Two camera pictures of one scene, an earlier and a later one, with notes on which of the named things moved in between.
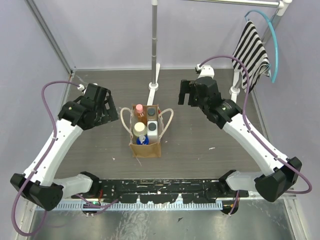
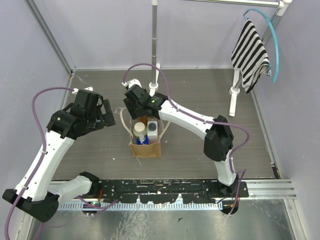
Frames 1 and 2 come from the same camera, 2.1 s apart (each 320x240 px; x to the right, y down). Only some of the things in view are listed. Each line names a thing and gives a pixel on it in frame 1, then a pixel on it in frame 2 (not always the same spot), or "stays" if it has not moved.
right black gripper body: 197,101 to 134,110
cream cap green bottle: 140,128 stays
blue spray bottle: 142,139 stays
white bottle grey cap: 152,131 stays
